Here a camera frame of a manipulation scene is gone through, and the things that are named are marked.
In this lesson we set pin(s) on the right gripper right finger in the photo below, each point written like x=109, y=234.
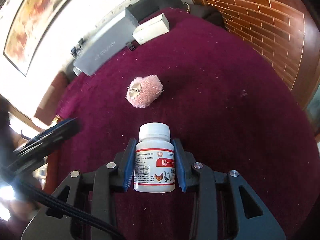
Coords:
x=225, y=205

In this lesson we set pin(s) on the pink fluffy hair clip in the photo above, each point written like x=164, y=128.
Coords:
x=143, y=91

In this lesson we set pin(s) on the small black box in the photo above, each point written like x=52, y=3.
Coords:
x=130, y=46

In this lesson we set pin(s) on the maroon pillow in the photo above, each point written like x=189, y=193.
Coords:
x=46, y=110

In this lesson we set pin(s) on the large grey shoe box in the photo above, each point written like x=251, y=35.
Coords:
x=106, y=42

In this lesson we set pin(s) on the black sofa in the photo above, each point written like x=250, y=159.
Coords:
x=144, y=8

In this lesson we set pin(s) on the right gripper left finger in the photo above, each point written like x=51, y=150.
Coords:
x=83, y=206

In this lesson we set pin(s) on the black charger on sofa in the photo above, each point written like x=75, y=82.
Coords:
x=76, y=49

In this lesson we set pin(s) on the wooden headboard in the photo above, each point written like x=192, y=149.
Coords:
x=283, y=32

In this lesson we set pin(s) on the framed painting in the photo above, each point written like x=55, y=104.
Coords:
x=32, y=20

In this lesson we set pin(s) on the maroon bed blanket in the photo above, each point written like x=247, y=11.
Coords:
x=221, y=98

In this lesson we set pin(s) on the cream cardboard box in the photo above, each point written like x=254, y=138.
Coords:
x=151, y=29

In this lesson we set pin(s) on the white pill bottle red label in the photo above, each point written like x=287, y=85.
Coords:
x=154, y=160

